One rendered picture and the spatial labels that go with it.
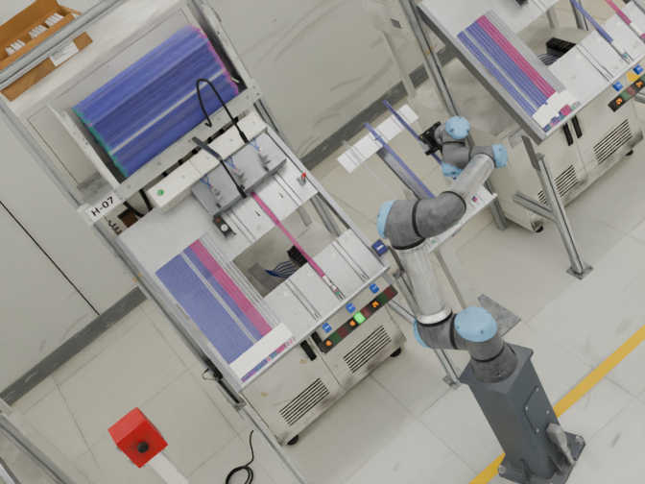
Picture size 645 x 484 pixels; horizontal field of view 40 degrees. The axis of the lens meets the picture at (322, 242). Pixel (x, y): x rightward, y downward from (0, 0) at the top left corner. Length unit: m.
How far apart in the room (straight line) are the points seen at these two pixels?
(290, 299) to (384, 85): 2.45
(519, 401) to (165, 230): 1.37
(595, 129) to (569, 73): 0.58
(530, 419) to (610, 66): 1.41
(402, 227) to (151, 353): 2.39
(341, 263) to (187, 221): 0.58
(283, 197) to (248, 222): 0.16
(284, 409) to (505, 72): 1.59
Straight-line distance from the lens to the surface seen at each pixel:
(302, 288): 3.18
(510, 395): 2.93
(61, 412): 4.89
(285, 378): 3.62
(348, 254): 3.21
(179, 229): 3.26
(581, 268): 3.92
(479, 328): 2.78
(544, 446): 3.21
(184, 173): 3.24
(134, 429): 3.20
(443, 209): 2.61
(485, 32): 3.57
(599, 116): 4.11
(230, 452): 4.02
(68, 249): 4.87
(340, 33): 5.14
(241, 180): 3.23
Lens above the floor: 2.76
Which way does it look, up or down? 36 degrees down
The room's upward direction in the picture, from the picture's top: 31 degrees counter-clockwise
